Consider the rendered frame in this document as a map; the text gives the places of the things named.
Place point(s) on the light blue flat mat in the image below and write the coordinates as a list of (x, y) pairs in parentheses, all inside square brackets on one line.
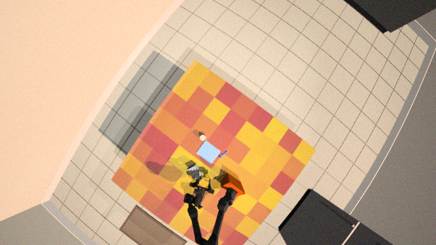
[(208, 152)]

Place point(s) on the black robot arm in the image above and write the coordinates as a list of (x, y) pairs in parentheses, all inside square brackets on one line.
[(223, 204)]

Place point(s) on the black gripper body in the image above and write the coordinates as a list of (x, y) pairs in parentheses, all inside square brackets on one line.
[(206, 189)]

